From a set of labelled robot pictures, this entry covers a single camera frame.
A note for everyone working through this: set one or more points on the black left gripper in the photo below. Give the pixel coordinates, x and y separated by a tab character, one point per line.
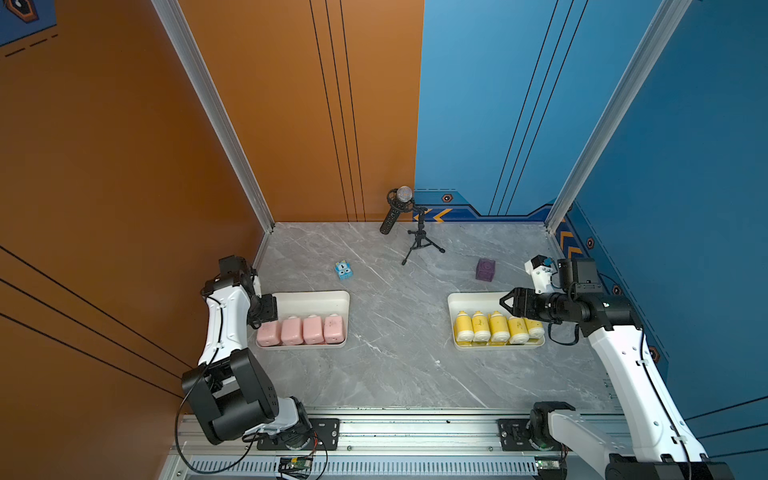
268	309

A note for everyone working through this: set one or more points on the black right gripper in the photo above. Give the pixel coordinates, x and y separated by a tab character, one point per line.
522	297

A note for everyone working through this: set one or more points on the pink pencil sharpener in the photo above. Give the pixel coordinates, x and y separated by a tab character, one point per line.
292	331
334	329
269	334
312	330

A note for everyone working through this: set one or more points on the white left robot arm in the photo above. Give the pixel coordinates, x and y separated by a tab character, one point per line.
229	392

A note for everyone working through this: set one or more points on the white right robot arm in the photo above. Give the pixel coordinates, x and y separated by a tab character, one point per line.
662	444

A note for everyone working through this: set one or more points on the white right storage tray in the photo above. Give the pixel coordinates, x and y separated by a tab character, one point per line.
488	303

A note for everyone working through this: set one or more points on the white storage tray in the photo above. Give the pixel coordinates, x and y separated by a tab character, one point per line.
303	304
488	303

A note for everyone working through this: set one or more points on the white left storage tray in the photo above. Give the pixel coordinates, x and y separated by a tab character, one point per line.
303	304

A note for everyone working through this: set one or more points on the purple cube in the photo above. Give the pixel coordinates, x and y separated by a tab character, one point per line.
485	270

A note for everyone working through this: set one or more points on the blue owl toy block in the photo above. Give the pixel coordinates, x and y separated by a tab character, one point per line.
343	270

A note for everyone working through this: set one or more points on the black microphone tripod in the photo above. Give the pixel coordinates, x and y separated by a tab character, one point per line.
421	239

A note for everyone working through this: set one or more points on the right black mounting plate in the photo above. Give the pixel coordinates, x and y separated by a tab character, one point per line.
515	436

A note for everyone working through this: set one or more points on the black mounting plate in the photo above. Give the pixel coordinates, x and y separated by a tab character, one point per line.
515	436
322	433

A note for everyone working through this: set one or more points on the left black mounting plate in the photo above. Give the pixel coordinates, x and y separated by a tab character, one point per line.
322	433

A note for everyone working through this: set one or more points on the green circuit board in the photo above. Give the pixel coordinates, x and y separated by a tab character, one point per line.
295	465

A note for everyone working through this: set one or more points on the right small circuit board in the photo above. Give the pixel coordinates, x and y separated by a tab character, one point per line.
550	469

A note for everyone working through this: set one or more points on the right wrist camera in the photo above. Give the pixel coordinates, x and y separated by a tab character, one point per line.
574	276

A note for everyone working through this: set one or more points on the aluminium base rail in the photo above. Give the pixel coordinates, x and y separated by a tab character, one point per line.
378	444

